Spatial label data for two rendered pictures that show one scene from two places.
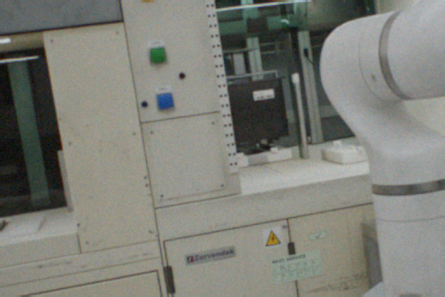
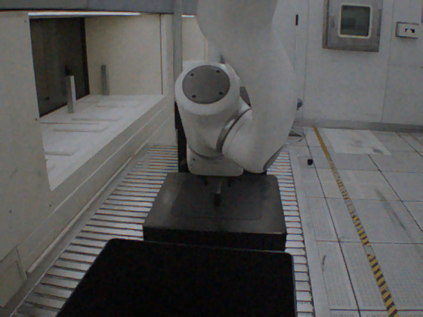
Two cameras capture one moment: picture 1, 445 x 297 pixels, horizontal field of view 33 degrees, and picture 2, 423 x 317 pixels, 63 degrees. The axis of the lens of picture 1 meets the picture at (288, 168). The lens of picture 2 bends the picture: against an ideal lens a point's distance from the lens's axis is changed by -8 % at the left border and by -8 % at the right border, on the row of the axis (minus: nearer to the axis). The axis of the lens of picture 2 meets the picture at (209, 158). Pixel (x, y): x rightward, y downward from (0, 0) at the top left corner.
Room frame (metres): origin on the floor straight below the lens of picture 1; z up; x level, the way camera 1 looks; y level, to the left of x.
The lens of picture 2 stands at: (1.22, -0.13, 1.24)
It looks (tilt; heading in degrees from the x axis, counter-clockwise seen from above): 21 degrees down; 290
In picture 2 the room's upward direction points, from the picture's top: straight up
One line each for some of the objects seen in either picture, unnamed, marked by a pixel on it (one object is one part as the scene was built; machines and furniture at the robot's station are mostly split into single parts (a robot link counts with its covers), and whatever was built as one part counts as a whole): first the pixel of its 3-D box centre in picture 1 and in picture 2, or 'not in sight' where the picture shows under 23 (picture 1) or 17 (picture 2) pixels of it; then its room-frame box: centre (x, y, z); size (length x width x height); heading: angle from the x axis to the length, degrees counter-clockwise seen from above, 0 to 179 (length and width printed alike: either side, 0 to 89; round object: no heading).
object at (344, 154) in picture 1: (367, 148); not in sight; (2.03, -0.22, 0.89); 0.22 x 0.21 x 0.04; 13
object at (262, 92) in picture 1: (243, 101); not in sight; (2.28, 0.11, 1.06); 0.24 x 0.20 x 0.32; 103
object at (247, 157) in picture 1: (250, 155); not in sight; (2.28, 0.11, 0.89); 0.22 x 0.21 x 0.04; 13
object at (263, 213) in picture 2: not in sight; (217, 211); (1.46, -0.85, 0.83); 0.29 x 0.29 x 0.13; 15
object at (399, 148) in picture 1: (386, 102); not in sight; (1.02, -0.15, 1.07); 0.19 x 0.12 x 0.24; 41
